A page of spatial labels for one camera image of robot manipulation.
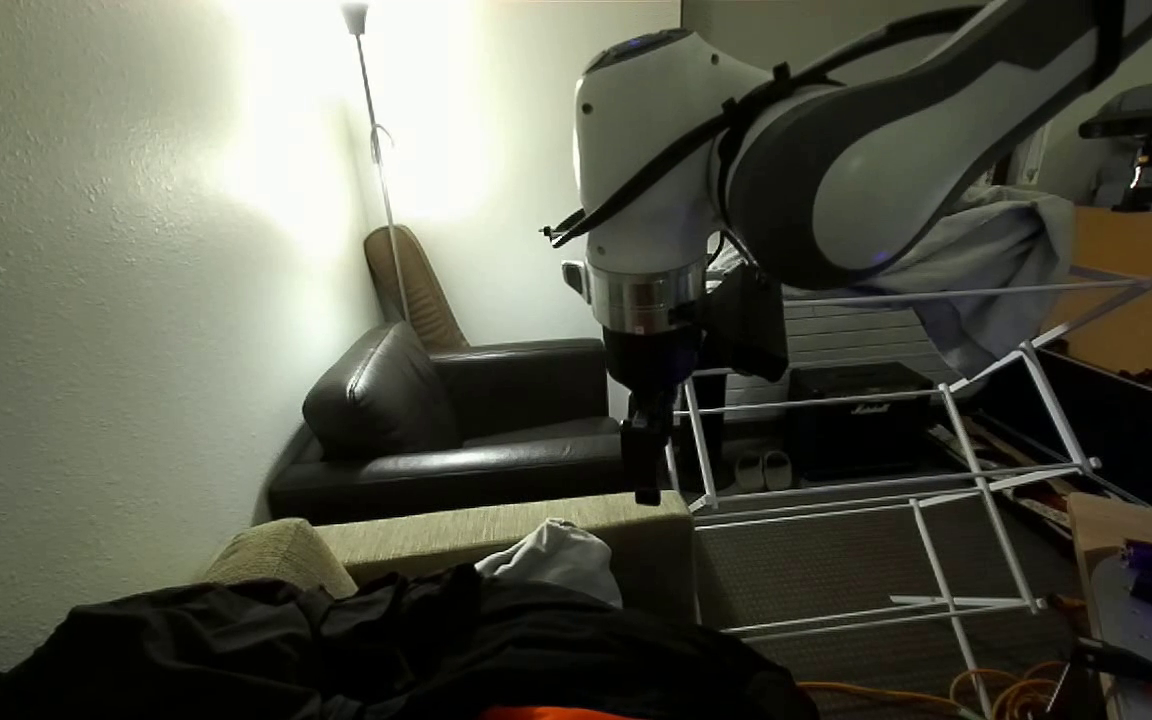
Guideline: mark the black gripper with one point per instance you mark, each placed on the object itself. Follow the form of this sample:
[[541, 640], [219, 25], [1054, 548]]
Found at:
[[667, 324]]

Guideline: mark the white metal drying rack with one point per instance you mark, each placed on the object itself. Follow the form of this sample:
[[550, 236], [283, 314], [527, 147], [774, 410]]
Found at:
[[919, 494]]

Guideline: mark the white floor lamp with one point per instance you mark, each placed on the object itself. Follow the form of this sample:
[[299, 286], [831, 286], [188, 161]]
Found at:
[[357, 25]]

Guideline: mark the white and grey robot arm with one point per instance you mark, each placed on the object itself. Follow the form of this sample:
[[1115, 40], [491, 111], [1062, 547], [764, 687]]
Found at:
[[822, 183]]

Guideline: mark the beige fabric couch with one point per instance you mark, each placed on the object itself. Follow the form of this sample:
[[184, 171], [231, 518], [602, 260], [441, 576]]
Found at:
[[650, 547]]

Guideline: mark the pile of black clothes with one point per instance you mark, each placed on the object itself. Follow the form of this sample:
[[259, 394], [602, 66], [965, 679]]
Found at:
[[401, 648]]

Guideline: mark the orange shirt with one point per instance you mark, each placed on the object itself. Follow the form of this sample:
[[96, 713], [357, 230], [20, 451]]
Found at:
[[550, 713]]

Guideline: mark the cardboard box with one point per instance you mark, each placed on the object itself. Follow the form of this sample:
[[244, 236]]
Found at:
[[1115, 548]]

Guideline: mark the black guitar amplifier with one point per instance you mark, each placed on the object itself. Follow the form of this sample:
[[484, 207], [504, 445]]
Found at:
[[856, 421]]

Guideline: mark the brown cushion behind armchair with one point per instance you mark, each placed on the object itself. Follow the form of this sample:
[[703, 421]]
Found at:
[[408, 290]]

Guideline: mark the black leather armchair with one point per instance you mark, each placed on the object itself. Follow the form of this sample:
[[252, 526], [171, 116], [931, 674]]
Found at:
[[396, 429]]

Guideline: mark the pair of slippers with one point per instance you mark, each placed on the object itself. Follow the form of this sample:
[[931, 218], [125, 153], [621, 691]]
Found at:
[[763, 468]]

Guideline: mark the light grey shirt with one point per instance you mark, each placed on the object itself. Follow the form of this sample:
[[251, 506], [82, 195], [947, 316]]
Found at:
[[559, 554]]

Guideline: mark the grey cloth on rack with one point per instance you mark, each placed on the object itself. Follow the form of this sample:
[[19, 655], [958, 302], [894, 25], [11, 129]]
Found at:
[[963, 297]]

